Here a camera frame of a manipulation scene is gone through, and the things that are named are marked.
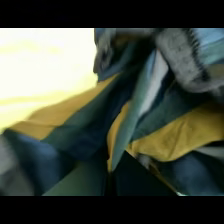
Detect heap of clothes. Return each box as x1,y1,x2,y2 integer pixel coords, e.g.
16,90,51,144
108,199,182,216
92,27,224,95

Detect orange and dark striped garment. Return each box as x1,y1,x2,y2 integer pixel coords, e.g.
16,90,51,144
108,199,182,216
0,39,224,197

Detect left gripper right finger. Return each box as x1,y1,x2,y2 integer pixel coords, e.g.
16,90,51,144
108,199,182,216
107,151,177,197

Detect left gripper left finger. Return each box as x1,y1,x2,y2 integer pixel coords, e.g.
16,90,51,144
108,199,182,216
43,155,108,197

